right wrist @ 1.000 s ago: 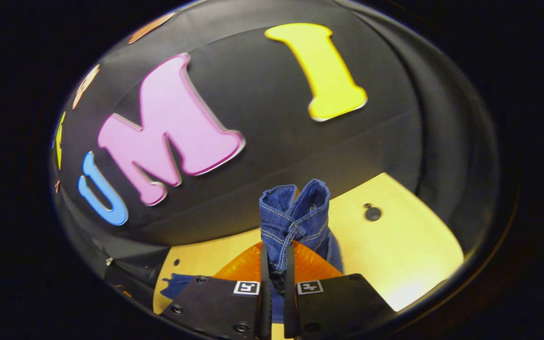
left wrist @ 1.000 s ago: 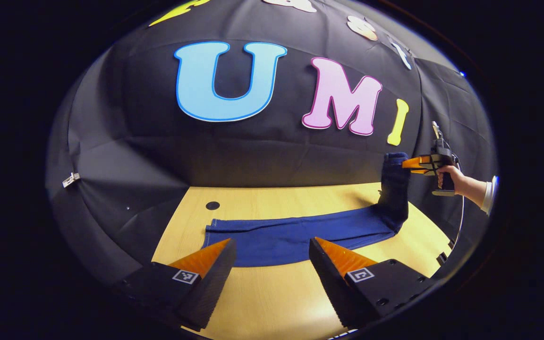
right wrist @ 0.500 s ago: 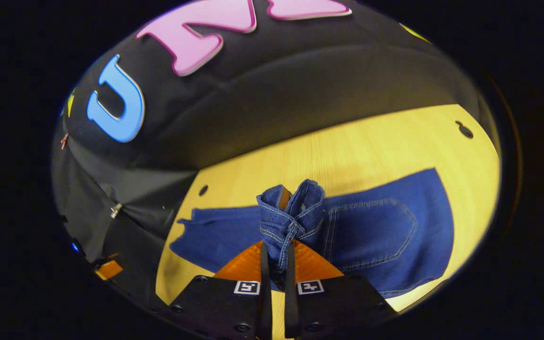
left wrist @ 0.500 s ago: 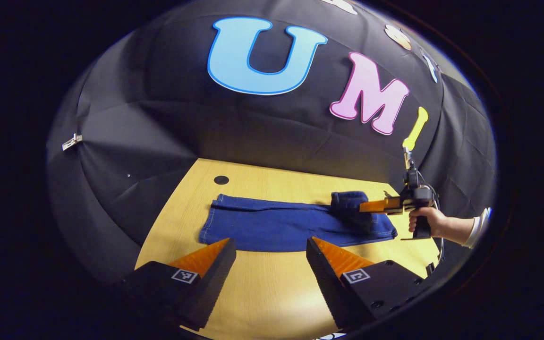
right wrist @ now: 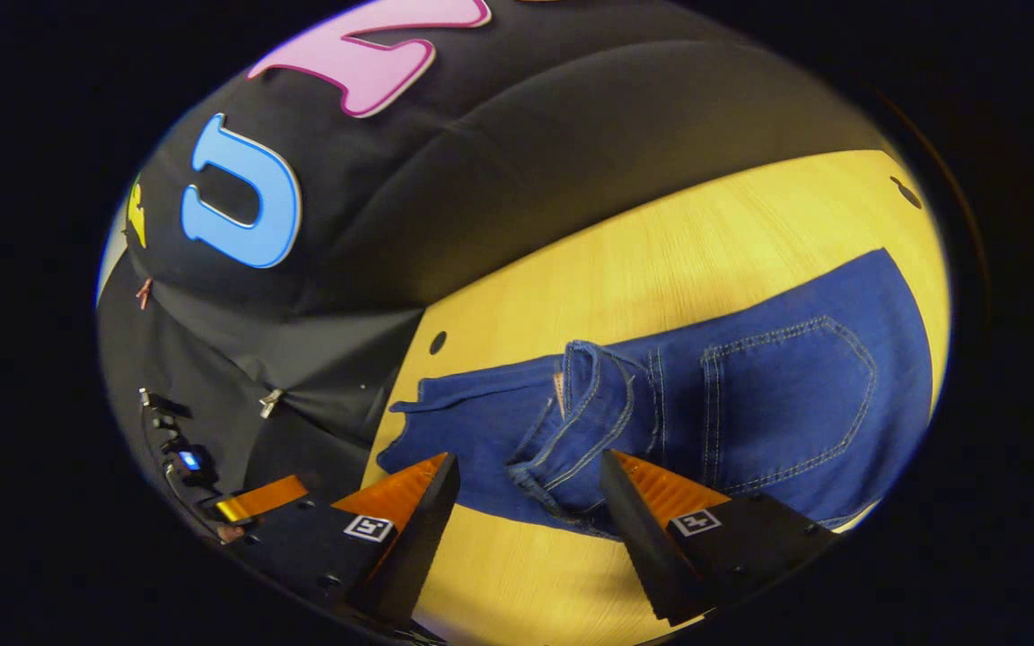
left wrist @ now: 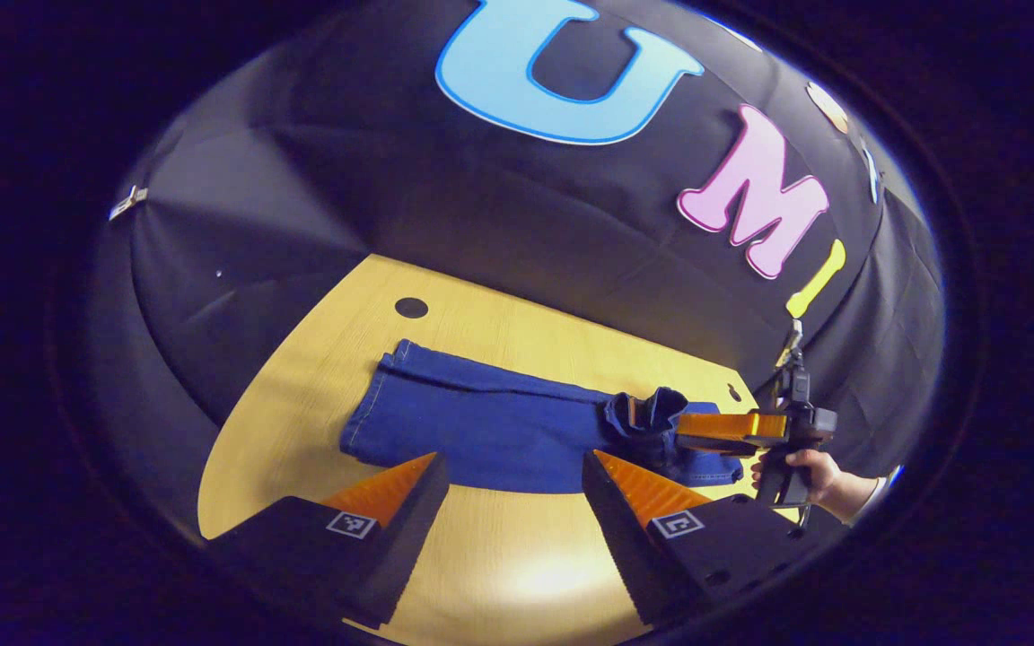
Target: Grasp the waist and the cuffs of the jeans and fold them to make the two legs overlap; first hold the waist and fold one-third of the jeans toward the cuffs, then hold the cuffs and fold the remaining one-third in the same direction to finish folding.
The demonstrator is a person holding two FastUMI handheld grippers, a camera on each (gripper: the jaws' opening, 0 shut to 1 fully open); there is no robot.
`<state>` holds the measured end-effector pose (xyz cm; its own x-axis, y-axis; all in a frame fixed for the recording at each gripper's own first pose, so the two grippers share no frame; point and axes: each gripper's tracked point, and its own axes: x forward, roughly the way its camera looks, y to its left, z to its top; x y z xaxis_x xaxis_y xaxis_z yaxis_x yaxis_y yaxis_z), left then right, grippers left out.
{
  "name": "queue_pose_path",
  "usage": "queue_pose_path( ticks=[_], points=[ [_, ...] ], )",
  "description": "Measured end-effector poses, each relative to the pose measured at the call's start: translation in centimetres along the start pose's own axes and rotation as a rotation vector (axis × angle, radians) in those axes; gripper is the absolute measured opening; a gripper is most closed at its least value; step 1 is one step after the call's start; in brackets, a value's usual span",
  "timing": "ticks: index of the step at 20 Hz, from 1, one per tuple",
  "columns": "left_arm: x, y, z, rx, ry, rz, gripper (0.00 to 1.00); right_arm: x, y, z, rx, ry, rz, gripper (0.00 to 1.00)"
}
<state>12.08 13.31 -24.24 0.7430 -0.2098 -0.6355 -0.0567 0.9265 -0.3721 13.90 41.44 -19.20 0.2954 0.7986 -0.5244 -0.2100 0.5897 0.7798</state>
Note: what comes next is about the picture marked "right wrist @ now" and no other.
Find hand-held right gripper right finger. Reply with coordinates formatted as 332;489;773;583
599;449;841;627

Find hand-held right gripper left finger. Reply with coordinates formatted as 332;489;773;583
239;452;462;629

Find blue denim jeans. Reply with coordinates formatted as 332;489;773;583
376;249;935;542

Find black backdrop cloth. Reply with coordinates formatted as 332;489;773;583
97;0;895;503

